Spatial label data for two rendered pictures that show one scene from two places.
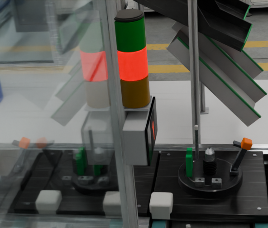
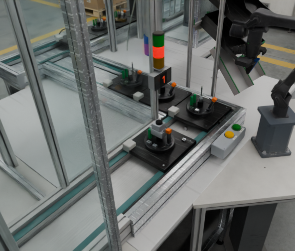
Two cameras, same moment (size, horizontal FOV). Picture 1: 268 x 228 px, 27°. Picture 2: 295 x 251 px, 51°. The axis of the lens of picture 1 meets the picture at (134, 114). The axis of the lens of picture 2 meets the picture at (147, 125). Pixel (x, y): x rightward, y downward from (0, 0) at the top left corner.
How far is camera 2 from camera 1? 69 cm
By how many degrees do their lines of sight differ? 28
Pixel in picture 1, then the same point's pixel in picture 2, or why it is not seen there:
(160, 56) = (286, 56)
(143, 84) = (159, 60)
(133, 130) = (151, 75)
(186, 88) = not seen: hidden behind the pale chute
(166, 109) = (222, 79)
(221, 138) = (233, 99)
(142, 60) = (160, 51)
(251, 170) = (219, 112)
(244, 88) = (245, 78)
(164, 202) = (173, 110)
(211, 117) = not seen: hidden behind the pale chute
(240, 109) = (232, 86)
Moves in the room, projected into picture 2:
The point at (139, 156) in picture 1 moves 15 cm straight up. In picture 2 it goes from (152, 86) to (151, 55)
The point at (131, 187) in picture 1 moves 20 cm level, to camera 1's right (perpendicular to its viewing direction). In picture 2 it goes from (154, 98) to (192, 108)
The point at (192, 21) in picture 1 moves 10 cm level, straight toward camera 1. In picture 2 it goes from (218, 41) to (208, 48)
